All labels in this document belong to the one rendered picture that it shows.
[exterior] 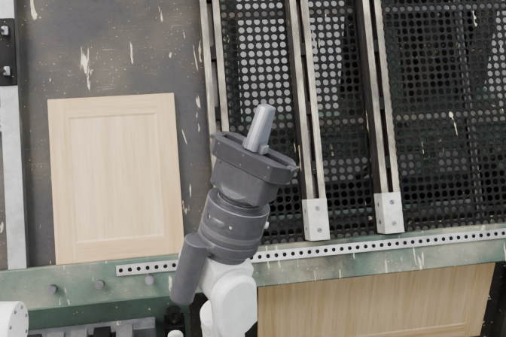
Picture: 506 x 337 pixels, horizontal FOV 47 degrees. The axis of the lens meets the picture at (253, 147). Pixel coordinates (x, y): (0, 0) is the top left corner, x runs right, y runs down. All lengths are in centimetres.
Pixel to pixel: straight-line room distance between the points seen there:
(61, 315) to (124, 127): 57
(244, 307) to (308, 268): 97
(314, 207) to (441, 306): 83
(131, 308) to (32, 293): 28
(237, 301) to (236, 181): 17
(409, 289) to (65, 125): 135
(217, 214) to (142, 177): 102
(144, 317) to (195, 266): 101
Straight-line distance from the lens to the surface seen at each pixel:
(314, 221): 177
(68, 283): 178
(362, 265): 185
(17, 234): 180
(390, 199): 184
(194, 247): 78
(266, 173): 73
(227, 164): 77
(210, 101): 175
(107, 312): 179
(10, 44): 186
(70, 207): 179
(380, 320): 234
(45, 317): 181
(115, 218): 178
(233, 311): 83
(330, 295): 219
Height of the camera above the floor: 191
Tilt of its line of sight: 25 degrees down
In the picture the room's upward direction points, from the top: straight up
